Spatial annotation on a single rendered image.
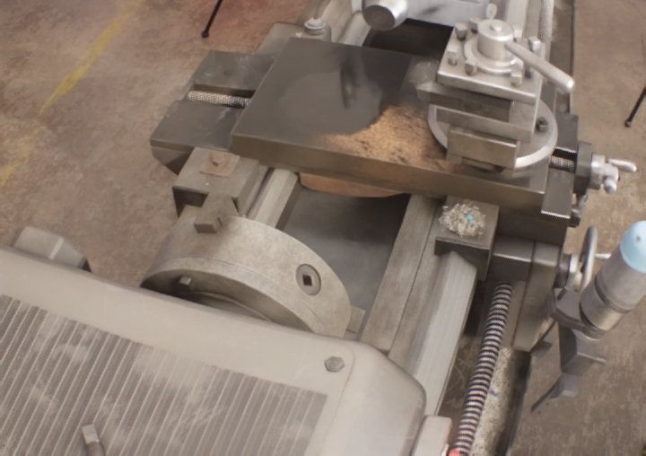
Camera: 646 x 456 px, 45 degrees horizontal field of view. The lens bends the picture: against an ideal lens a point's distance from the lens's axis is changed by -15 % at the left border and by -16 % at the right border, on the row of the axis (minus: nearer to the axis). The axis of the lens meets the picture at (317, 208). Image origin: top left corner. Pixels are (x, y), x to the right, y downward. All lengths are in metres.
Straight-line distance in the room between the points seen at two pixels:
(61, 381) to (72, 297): 0.10
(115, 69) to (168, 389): 2.79
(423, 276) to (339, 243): 0.25
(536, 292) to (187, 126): 0.73
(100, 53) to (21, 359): 2.87
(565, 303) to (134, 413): 0.76
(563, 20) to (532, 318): 1.52
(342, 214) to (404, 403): 0.98
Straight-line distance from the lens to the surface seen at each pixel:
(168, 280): 1.01
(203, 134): 1.65
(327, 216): 1.69
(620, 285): 1.24
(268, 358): 0.73
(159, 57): 3.45
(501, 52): 1.36
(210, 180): 1.56
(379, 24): 1.56
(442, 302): 1.39
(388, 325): 1.38
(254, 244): 0.99
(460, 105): 1.38
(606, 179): 1.62
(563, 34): 2.87
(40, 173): 3.07
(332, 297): 1.02
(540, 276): 1.56
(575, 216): 1.80
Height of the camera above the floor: 1.94
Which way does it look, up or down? 45 degrees down
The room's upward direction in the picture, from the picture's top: 3 degrees counter-clockwise
